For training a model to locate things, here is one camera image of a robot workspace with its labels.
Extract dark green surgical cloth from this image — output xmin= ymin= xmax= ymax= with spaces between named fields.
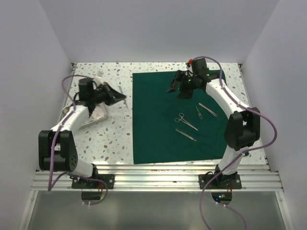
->
xmin=132 ymin=72 xmax=228 ymax=164

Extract aluminium rail frame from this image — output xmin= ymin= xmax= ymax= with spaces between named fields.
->
xmin=18 ymin=62 xmax=295 ymax=230

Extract steel scissor forceps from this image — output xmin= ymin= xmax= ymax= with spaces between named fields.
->
xmin=174 ymin=113 xmax=198 ymax=131

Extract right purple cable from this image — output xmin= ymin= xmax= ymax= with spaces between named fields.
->
xmin=197 ymin=56 xmax=278 ymax=230

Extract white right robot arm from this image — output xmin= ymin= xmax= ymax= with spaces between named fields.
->
xmin=167 ymin=57 xmax=260 ymax=188

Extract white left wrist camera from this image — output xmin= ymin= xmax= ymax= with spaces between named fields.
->
xmin=93 ymin=71 xmax=103 ymax=85

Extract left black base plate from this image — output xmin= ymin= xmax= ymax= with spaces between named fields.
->
xmin=71 ymin=174 xmax=115 ymax=189

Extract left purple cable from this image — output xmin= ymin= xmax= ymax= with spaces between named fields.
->
xmin=47 ymin=75 xmax=107 ymax=207

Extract short steel tweezers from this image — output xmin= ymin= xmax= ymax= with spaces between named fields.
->
xmin=195 ymin=106 xmax=203 ymax=120

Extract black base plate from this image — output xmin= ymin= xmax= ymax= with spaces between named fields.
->
xmin=71 ymin=174 xmax=115 ymax=189
xmin=199 ymin=173 xmax=242 ymax=189

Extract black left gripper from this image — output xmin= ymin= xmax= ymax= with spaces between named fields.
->
xmin=91 ymin=82 xmax=126 ymax=106

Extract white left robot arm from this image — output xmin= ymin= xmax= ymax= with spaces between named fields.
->
xmin=38 ymin=75 xmax=127 ymax=188

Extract flat steel tweezers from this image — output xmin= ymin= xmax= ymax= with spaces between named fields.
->
xmin=199 ymin=103 xmax=218 ymax=117

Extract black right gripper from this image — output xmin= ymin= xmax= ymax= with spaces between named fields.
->
xmin=166 ymin=70 xmax=198 ymax=100

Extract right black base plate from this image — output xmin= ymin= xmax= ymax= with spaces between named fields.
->
xmin=199 ymin=173 xmax=242 ymax=189

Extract stainless steel tray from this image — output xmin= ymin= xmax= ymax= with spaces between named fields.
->
xmin=59 ymin=103 xmax=108 ymax=132

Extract steel scalpel handle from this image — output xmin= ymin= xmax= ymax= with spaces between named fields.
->
xmin=175 ymin=129 xmax=197 ymax=141

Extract purple cable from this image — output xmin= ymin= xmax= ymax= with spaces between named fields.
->
xmin=197 ymin=56 xmax=278 ymax=230
xmin=47 ymin=75 xmax=107 ymax=207

